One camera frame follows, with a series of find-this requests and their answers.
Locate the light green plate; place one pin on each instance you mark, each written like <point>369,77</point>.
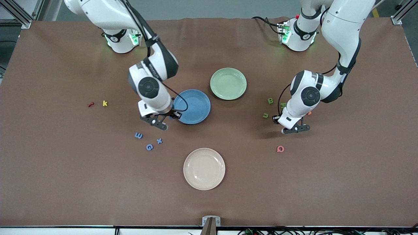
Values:
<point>228,84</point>

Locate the blue foam letter E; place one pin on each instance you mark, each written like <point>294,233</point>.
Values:
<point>138,135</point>

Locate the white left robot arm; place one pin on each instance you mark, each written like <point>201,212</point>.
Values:
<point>343,26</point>

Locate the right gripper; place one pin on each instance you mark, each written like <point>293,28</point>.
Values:
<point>170,113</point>

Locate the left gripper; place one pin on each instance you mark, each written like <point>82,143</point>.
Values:
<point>276,119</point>

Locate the pink foam letter Q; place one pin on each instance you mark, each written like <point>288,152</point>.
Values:
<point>278,149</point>

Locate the white table edge rail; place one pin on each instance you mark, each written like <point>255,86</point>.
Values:
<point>65,231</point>

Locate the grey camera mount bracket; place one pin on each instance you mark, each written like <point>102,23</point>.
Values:
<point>211,222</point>

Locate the beige plate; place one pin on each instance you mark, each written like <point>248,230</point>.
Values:
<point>204,169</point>

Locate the blue plate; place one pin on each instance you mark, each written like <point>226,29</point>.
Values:
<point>196,107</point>

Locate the brown table cover sheet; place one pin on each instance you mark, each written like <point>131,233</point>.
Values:
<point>98,189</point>

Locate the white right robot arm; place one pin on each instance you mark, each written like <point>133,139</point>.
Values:
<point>107,16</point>

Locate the aluminium frame post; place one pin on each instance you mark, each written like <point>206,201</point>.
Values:
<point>38,8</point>
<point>26,24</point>
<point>396,20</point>

